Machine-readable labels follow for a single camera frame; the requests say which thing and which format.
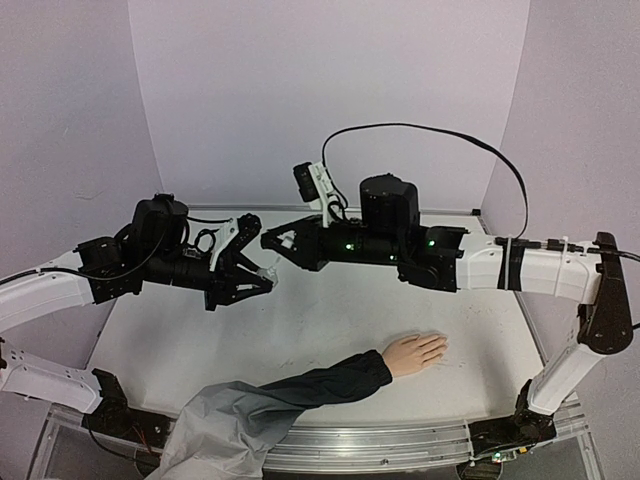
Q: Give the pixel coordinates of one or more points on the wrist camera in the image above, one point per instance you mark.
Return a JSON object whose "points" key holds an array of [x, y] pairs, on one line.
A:
{"points": [[236, 233], [316, 189]]}

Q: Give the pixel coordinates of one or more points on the aluminium table front rail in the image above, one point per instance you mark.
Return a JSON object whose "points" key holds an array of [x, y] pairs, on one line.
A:
{"points": [[69, 449]]}

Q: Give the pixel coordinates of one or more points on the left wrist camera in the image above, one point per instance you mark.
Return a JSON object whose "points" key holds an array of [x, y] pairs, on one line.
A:
{"points": [[236, 233]]}

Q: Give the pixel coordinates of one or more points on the clear nail polish bottle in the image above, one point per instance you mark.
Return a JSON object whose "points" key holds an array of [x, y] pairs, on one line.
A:
{"points": [[268, 275]]}

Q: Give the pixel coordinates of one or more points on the black and grey sleeve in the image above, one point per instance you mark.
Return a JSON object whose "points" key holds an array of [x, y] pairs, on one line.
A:
{"points": [[226, 430]]}

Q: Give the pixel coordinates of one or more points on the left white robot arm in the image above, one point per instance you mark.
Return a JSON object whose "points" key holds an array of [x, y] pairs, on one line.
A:
{"points": [[45, 290]]}

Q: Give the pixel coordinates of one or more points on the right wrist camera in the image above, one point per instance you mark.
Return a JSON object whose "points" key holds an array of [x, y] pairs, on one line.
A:
{"points": [[316, 189]]}

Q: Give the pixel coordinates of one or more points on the aluminium table back rail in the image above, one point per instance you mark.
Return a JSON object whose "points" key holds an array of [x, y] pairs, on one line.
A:
{"points": [[306, 209]]}

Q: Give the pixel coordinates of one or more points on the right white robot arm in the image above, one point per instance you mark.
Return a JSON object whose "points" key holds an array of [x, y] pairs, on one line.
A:
{"points": [[451, 259]]}

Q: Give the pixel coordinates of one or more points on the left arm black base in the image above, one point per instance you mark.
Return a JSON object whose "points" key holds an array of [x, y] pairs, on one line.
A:
{"points": [[114, 417]]}

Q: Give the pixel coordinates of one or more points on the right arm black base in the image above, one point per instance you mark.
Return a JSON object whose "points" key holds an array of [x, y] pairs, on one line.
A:
{"points": [[522, 429]]}

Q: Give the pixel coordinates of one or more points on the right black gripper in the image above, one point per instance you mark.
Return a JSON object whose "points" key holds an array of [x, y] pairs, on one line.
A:
{"points": [[310, 243]]}

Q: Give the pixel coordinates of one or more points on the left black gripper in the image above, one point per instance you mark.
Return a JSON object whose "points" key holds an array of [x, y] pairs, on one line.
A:
{"points": [[231, 270]]}

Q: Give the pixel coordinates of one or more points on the mannequin hand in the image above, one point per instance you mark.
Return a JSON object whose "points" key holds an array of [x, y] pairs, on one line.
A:
{"points": [[413, 354]]}

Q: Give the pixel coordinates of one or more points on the aluminium table rail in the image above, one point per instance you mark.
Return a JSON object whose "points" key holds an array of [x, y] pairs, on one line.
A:
{"points": [[69, 449], [306, 209]]}

